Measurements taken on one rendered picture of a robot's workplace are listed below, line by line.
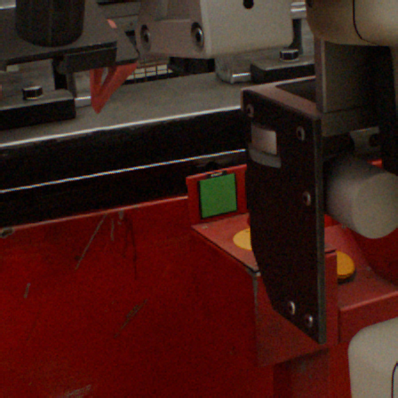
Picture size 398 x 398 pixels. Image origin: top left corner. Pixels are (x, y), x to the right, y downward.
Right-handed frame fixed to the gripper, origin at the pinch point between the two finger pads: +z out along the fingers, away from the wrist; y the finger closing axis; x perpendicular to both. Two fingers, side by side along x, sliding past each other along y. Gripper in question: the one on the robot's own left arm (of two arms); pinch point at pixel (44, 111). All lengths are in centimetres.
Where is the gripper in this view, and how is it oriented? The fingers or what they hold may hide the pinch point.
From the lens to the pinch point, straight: 94.2
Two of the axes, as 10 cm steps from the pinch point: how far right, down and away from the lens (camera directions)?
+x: 4.0, 6.8, -6.2
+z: -1.3, 7.1, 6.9
